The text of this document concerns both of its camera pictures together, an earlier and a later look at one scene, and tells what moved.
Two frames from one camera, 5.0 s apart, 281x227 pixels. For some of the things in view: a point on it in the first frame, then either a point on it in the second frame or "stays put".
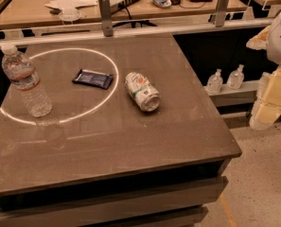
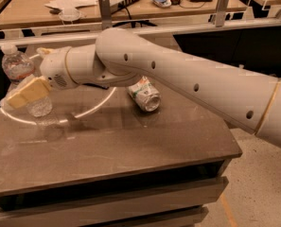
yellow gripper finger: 273,96 -> 34,89
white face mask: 69,14 stays put
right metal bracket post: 222,5 stays put
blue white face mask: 161,0 stays put
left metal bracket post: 105,8 stays put
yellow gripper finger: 259,42 -> 45,51
